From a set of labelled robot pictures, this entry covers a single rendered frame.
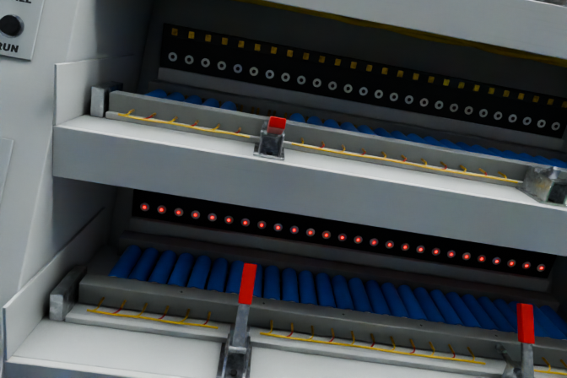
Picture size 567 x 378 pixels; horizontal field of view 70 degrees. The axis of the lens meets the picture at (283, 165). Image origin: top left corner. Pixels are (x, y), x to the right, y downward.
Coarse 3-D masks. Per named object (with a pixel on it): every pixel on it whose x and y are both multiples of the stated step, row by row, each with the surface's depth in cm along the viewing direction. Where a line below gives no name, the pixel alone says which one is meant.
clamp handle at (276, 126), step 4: (272, 116) 29; (272, 120) 29; (276, 120) 29; (280, 120) 29; (284, 120) 29; (268, 124) 30; (272, 124) 29; (276, 124) 29; (280, 124) 29; (284, 124) 29; (268, 128) 30; (272, 128) 30; (276, 128) 30; (280, 128) 30; (284, 128) 30; (268, 132) 34; (272, 132) 32; (276, 132) 32; (280, 132) 32; (272, 136) 36; (276, 136) 36
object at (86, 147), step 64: (64, 64) 33; (128, 64) 48; (64, 128) 34; (128, 128) 37; (448, 128) 54; (192, 192) 36; (256, 192) 36; (320, 192) 36; (384, 192) 36; (448, 192) 36; (512, 192) 39
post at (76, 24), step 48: (48, 0) 34; (96, 0) 38; (144, 0) 51; (48, 48) 34; (96, 48) 40; (144, 48) 54; (0, 96) 33; (48, 96) 34; (48, 144) 33; (48, 192) 35; (96, 192) 46; (0, 240) 33; (48, 240) 36; (0, 288) 32; (0, 336) 32
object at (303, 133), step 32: (128, 96) 39; (192, 128) 38; (224, 128) 40; (256, 128) 40; (288, 128) 40; (320, 128) 40; (416, 160) 41; (448, 160) 41; (480, 160) 41; (512, 160) 42
